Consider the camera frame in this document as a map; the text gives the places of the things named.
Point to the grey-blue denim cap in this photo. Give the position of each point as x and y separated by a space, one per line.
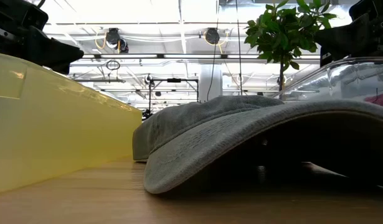
194 133

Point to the black metal stand frame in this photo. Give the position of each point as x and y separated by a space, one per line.
174 80

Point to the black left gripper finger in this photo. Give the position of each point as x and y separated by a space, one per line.
57 53

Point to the green potted plant black pot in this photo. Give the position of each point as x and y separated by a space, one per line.
281 31

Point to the clear plastic bin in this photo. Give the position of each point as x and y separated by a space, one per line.
334 81

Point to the maroon cap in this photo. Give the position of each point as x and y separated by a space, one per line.
381 99

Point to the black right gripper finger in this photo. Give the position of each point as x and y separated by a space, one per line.
347 40

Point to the yellow translucent plastic bin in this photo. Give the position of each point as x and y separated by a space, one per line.
54 124

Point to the long ceiling light bar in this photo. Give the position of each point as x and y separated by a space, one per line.
178 56

